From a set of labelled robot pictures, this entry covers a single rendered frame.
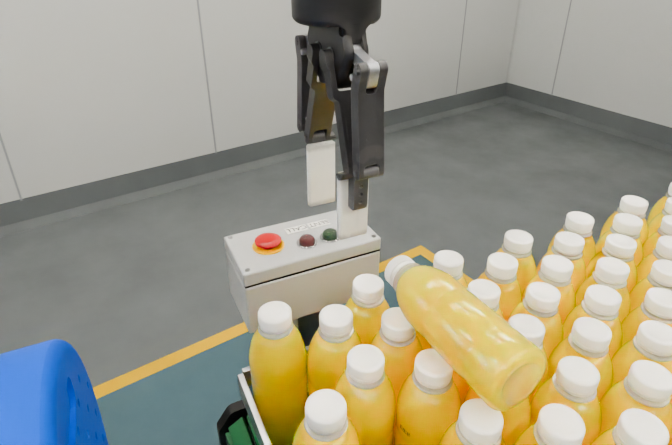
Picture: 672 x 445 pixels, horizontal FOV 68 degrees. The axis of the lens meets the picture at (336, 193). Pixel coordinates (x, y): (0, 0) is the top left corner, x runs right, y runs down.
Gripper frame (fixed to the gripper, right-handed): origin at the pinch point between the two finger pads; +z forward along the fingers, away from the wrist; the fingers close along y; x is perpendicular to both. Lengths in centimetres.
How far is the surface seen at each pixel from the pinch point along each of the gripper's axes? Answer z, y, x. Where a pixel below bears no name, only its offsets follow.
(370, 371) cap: 15.6, 9.2, -0.6
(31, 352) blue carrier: 2.9, 7.4, -27.3
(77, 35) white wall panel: 27, -264, -23
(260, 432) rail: 27.1, 2.4, -10.6
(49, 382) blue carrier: 2.1, 11.8, -25.9
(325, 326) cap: 15.9, 1.1, -1.8
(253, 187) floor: 125, -243, 58
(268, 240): 13.9, -15.3, -2.7
